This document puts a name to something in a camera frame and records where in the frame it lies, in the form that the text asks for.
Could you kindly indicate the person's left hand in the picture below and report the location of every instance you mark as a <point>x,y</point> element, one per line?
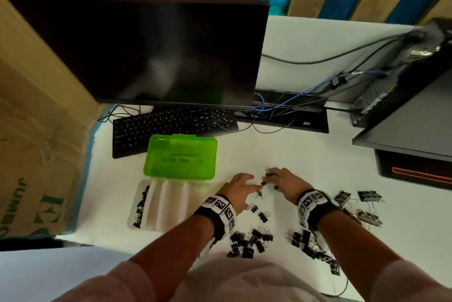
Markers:
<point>236,192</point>

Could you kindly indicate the person's right hand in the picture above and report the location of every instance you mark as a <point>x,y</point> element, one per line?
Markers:
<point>287,185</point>

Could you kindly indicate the pile of small black binder clips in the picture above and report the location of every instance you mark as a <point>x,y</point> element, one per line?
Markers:
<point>248,252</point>

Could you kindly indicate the person's left forearm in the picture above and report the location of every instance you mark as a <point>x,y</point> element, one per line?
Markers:
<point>173,256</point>

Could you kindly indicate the person's right forearm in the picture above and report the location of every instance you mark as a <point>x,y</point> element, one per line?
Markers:
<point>356,252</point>

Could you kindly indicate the person's light pink shirt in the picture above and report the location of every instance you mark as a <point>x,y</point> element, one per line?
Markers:
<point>247,284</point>

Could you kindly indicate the brown cardboard box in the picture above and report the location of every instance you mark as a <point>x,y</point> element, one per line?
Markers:
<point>35,118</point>

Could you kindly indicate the black keyboard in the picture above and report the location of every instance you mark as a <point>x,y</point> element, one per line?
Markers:
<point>169,125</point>

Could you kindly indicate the black red-striped monitor stand base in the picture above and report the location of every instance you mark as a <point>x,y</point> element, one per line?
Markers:
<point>406,171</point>

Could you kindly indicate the black computer monitor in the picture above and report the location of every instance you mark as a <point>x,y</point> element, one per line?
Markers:
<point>141,51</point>
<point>416,125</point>

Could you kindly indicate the black mini desktop computer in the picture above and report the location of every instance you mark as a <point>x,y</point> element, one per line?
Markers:
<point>395,90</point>

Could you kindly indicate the white desk divider panel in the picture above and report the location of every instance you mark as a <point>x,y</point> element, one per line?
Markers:
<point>318,37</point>

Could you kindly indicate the white side partition panel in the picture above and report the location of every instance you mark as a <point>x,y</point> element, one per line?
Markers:
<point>53,273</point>

